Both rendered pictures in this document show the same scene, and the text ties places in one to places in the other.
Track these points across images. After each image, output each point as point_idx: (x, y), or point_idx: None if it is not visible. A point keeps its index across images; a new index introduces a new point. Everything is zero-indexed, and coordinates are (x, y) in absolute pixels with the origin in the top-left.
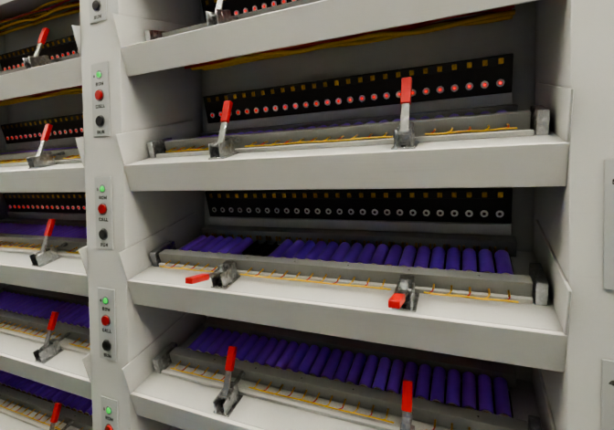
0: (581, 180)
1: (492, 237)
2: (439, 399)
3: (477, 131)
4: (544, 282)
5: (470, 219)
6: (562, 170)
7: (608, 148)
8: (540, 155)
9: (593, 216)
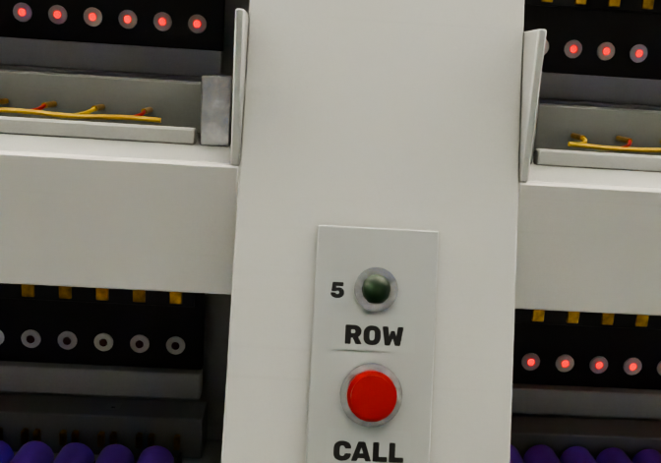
0: (261, 279)
1: (150, 408)
2: None
3: (57, 114)
4: None
5: (106, 358)
6: (223, 246)
7: (327, 194)
8: (166, 198)
9: (284, 389)
